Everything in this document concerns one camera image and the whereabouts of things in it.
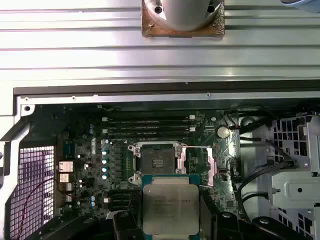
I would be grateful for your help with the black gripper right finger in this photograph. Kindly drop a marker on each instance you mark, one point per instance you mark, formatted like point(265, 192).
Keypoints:
point(210, 222)

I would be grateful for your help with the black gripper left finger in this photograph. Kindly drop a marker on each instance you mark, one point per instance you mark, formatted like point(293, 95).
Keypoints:
point(127, 225)

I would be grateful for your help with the silver CPU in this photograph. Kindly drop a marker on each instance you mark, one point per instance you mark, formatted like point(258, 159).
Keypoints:
point(170, 207)

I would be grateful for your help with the metal socket cover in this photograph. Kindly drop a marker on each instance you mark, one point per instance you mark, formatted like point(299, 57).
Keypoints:
point(212, 165)

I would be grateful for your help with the CPU socket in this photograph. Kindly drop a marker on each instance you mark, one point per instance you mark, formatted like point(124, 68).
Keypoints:
point(155, 155)

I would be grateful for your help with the black internal USB port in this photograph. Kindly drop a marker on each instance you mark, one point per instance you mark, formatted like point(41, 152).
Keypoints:
point(223, 172)

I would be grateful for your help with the silver blue capacitor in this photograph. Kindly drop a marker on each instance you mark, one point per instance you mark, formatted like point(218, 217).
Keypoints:
point(105, 160)
point(105, 176)
point(105, 151)
point(105, 169)

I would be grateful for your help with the silver metal port housing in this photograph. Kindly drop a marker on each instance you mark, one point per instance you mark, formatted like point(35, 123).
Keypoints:
point(66, 166)

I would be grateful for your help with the green motherboard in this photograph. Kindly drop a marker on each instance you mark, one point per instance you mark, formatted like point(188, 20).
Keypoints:
point(82, 150)

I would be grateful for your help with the silver coin battery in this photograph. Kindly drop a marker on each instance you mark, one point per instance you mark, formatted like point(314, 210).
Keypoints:
point(223, 131)

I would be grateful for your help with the grey metal disk bay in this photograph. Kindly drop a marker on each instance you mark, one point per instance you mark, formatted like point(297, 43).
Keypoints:
point(295, 187)

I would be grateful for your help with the black PC case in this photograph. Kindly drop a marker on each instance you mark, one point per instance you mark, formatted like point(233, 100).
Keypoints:
point(150, 97)

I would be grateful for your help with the brown square base plate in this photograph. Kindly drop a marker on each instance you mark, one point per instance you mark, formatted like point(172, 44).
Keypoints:
point(220, 27)

